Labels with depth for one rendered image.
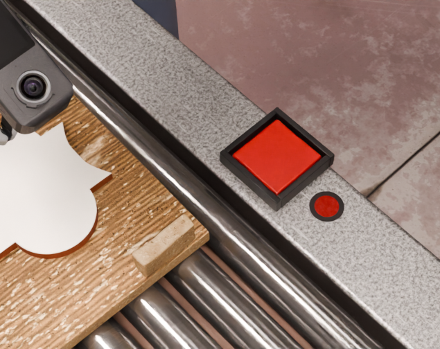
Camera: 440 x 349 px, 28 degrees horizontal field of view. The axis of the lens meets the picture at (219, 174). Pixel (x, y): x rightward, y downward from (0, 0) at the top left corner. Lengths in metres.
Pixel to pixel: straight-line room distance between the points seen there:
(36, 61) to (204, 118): 0.30
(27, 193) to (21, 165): 0.03
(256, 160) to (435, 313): 0.21
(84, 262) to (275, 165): 0.20
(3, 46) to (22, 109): 0.04
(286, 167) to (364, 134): 1.16
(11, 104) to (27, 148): 0.25
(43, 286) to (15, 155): 0.13
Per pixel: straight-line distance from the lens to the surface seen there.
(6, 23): 0.59
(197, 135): 0.84
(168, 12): 1.50
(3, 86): 0.57
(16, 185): 0.80
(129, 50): 0.91
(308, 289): 0.76
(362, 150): 1.93
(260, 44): 2.10
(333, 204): 0.80
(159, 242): 0.73
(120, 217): 0.77
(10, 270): 0.77
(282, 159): 0.81
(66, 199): 0.78
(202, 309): 0.76
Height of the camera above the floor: 1.61
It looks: 59 degrees down
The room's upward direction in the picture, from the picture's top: 3 degrees counter-clockwise
